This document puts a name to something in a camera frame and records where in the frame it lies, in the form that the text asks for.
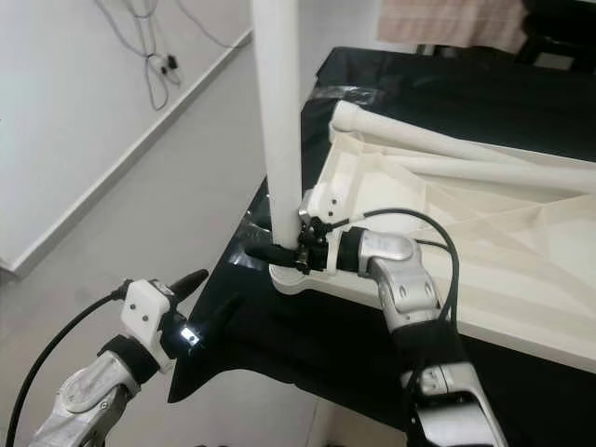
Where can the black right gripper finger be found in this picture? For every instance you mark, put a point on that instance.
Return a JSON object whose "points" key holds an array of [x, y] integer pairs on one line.
{"points": [[270, 253]]}

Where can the white plastic table leg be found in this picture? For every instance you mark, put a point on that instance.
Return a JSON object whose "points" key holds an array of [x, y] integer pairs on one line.
{"points": [[391, 130], [494, 172], [279, 112]]}

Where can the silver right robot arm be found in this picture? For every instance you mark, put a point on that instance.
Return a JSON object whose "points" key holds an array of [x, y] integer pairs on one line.
{"points": [[400, 279]]}

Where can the clear tape strip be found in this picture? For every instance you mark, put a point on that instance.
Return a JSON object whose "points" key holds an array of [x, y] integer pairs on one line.
{"points": [[256, 223], [345, 93]]}

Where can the cream plastic table top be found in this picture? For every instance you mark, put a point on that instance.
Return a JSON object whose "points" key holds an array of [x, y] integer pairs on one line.
{"points": [[521, 279]]}

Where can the black tablecloth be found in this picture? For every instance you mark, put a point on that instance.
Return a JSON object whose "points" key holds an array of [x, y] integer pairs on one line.
{"points": [[475, 84]]}

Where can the beige cloth covered side table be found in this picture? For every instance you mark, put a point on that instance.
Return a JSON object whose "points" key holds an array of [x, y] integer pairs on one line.
{"points": [[447, 23]]}

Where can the black round stool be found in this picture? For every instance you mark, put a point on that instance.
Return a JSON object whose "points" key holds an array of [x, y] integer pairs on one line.
{"points": [[559, 56]]}

